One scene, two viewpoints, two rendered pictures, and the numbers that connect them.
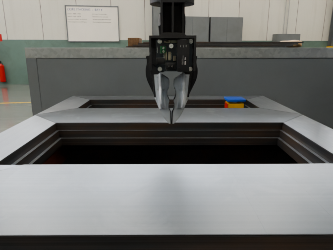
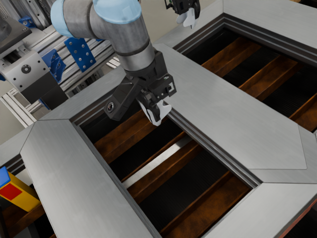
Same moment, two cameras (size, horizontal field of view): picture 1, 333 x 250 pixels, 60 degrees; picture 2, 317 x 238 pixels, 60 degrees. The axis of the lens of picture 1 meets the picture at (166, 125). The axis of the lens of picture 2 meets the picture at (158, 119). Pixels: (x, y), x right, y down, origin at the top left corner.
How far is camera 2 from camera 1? 0.91 m
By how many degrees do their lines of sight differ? 92
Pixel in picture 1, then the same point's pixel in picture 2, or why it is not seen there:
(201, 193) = (200, 92)
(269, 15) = not seen: outside the picture
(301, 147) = (102, 103)
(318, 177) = not seen: hidden behind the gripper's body
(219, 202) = (201, 85)
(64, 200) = (247, 118)
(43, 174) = (243, 147)
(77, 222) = (250, 102)
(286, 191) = (176, 77)
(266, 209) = (194, 75)
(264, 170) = not seen: hidden behind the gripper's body
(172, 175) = (195, 108)
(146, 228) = (233, 88)
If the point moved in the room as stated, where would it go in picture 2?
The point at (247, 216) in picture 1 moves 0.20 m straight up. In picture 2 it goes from (203, 76) to (194, 21)
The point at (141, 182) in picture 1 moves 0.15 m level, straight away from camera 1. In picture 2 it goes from (210, 111) to (173, 146)
